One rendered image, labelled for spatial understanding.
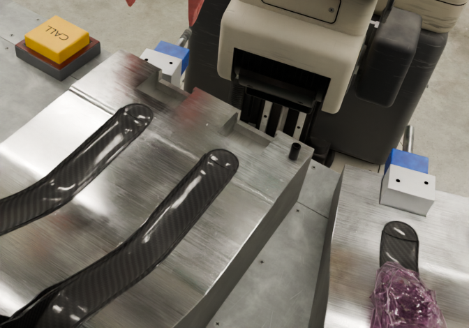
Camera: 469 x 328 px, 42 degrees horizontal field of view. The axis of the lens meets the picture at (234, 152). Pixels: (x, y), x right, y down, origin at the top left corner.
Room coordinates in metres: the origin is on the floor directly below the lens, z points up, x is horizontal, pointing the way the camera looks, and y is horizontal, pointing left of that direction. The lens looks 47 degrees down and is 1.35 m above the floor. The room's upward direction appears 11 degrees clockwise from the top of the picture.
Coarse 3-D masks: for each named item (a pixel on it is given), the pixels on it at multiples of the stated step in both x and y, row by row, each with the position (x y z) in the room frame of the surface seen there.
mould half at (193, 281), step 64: (128, 64) 0.53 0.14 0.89; (64, 128) 0.42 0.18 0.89; (192, 128) 0.45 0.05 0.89; (0, 192) 0.32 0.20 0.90; (128, 192) 0.35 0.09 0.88; (256, 192) 0.38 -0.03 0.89; (0, 256) 0.24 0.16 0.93; (64, 256) 0.26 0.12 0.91; (192, 256) 0.30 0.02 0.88; (256, 256) 0.36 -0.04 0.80; (128, 320) 0.21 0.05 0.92; (192, 320) 0.24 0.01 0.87
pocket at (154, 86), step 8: (160, 72) 0.53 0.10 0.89; (144, 80) 0.51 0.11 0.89; (152, 80) 0.52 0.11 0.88; (160, 80) 0.53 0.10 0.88; (136, 88) 0.49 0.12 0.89; (144, 88) 0.51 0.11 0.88; (152, 88) 0.52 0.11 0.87; (160, 88) 0.53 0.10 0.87; (168, 88) 0.52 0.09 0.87; (176, 88) 0.52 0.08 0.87; (152, 96) 0.51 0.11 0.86; (160, 96) 0.52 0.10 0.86; (168, 96) 0.52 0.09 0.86; (176, 96) 0.52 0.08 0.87; (184, 96) 0.51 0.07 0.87; (168, 104) 0.51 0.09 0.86; (176, 104) 0.51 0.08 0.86
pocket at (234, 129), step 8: (240, 112) 0.49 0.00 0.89; (232, 120) 0.48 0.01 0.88; (240, 120) 0.49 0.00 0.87; (224, 128) 0.46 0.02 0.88; (232, 128) 0.48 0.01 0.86; (240, 128) 0.48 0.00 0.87; (248, 128) 0.48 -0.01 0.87; (256, 128) 0.48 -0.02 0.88; (232, 136) 0.47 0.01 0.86; (240, 136) 0.48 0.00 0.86; (248, 136) 0.48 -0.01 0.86; (256, 136) 0.47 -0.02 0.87; (264, 136) 0.47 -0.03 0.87; (240, 144) 0.46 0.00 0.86; (248, 144) 0.47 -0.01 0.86; (256, 144) 0.47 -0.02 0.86; (264, 144) 0.47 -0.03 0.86; (256, 152) 0.46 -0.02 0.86
